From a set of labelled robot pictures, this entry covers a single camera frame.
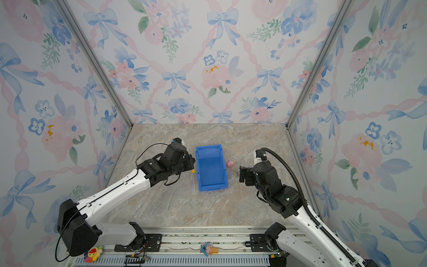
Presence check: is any yellow handle screwdriver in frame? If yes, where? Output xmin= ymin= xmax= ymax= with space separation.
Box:
xmin=191 ymin=169 xmax=196 ymax=194

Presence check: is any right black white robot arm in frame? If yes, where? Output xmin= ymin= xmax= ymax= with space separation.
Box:
xmin=239 ymin=161 xmax=377 ymax=267

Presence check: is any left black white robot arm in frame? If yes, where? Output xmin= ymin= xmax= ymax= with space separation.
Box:
xmin=57 ymin=139 xmax=196 ymax=257

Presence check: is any blue plastic bin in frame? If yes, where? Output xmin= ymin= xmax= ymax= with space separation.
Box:
xmin=195 ymin=145 xmax=228 ymax=192

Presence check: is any blue orange toy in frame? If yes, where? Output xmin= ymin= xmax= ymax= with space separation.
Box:
xmin=200 ymin=243 xmax=219 ymax=257

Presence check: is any rainbow flower toy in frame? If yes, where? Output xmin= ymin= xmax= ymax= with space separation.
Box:
xmin=84 ymin=246 xmax=103 ymax=263

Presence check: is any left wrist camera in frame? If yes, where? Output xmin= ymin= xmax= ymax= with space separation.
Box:
xmin=171 ymin=138 xmax=187 ymax=151

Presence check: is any left thin black cable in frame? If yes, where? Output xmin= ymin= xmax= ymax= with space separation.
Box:
xmin=135 ymin=142 xmax=182 ymax=186

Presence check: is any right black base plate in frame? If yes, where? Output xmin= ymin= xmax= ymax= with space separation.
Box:
xmin=245 ymin=234 xmax=278 ymax=252

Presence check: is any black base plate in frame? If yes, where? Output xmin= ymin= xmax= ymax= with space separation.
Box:
xmin=114 ymin=234 xmax=163 ymax=253
xmin=245 ymin=234 xmax=278 ymax=252

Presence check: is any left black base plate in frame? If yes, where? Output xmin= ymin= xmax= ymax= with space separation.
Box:
xmin=114 ymin=234 xmax=163 ymax=253

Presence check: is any aluminium rail frame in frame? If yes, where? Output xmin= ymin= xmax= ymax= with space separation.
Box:
xmin=63 ymin=226 xmax=349 ymax=267

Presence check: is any right black corrugated cable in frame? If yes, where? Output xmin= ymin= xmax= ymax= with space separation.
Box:
xmin=259 ymin=147 xmax=358 ymax=264

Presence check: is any left aluminium corner post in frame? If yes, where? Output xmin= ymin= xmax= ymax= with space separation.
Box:
xmin=53 ymin=1 xmax=133 ymax=128

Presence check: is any aluminium corner post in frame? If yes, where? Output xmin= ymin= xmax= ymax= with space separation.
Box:
xmin=53 ymin=1 xmax=133 ymax=128
xmin=286 ymin=0 xmax=354 ymax=129

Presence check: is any right aluminium corner post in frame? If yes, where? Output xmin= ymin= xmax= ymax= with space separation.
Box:
xmin=286 ymin=0 xmax=354 ymax=129

